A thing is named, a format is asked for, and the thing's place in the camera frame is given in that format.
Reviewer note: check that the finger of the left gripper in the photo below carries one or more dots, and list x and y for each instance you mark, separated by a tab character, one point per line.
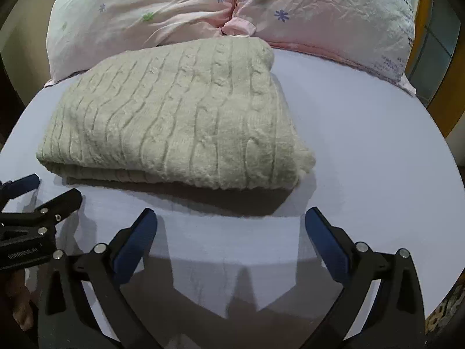
15	188
51	212

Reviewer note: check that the lavender bed sheet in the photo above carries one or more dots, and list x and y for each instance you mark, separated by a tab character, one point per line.
236	269

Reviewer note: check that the person's left hand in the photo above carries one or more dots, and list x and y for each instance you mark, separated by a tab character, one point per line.
22	312

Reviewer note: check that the frosted glass door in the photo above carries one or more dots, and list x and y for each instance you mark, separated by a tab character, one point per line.
439	41

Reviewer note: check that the pink floral pillow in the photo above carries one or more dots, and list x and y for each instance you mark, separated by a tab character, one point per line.
81	33
375	36

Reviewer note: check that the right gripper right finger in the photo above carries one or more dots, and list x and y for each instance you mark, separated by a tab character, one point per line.
396	318

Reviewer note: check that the wooden door frame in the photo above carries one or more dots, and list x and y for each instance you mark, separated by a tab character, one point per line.
447	107

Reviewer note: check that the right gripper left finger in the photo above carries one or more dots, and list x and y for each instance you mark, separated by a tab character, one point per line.
66	319

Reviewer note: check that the cream cable-knit sweater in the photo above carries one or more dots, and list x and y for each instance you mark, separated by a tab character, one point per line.
206	113

